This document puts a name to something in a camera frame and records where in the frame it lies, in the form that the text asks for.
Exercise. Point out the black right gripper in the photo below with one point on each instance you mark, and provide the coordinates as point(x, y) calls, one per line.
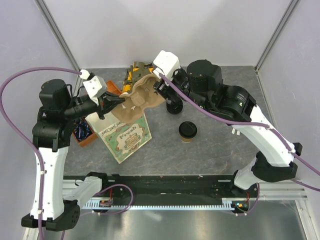
point(165, 90)

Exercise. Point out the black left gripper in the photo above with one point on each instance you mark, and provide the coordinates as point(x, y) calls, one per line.
point(107, 102)

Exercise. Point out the brown pulp cup carrier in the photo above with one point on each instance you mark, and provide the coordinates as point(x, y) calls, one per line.
point(143, 96)

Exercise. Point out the green patterned paper bag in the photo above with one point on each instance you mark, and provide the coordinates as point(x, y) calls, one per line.
point(121, 139)

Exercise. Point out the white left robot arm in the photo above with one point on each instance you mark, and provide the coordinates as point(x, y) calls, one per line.
point(51, 137)

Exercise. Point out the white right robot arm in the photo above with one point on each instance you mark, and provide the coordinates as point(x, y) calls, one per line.
point(202, 83)

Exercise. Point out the orange wooden tray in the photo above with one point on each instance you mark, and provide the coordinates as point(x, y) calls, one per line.
point(112, 87)

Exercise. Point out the camouflage folded cloth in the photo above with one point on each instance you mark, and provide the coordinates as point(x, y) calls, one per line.
point(135, 73)

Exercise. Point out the black lid stack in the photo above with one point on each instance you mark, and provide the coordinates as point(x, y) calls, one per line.
point(174, 108)

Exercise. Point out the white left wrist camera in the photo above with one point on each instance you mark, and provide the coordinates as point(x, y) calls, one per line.
point(94, 85)

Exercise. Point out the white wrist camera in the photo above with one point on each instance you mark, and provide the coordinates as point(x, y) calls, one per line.
point(94, 85)
point(165, 63)

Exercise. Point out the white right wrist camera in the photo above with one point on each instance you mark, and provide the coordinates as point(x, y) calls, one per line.
point(165, 63)

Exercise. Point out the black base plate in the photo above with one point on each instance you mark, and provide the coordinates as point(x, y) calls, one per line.
point(208, 185)

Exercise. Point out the grey slotted cable duct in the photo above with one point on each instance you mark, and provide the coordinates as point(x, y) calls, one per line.
point(225, 205)

